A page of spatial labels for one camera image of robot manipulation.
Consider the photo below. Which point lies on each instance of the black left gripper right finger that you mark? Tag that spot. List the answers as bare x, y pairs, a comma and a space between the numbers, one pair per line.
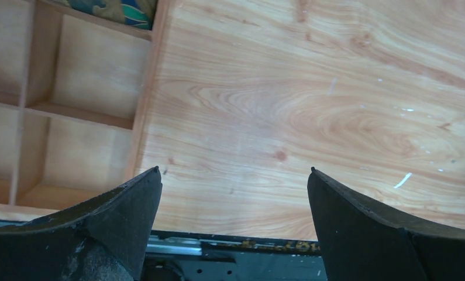
364, 239

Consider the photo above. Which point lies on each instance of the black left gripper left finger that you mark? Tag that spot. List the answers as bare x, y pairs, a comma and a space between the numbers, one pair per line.
103, 238

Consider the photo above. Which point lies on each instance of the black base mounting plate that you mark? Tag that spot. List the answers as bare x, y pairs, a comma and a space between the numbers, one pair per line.
192, 256

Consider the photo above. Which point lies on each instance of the orange wooden compartment tray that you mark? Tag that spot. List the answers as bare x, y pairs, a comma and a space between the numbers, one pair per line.
74, 89

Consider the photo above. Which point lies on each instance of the rolled dark patterned tie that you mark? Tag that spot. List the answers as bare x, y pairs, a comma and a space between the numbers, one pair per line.
137, 13

